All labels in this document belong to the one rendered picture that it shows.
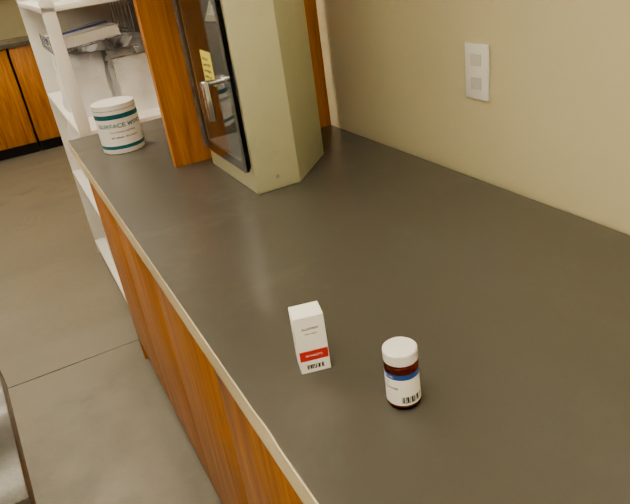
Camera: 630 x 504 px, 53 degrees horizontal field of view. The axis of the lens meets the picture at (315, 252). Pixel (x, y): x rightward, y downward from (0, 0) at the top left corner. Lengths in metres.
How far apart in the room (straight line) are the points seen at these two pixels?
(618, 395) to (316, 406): 0.35
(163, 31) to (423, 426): 1.25
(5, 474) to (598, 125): 1.03
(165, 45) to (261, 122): 0.41
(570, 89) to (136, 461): 1.72
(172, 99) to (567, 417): 1.30
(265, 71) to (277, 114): 0.10
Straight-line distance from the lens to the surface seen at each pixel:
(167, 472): 2.17
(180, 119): 1.75
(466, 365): 0.84
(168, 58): 1.73
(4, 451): 0.90
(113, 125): 2.01
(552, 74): 1.25
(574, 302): 0.97
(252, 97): 1.41
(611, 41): 1.15
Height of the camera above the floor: 1.45
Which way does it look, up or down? 27 degrees down
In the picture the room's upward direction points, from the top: 9 degrees counter-clockwise
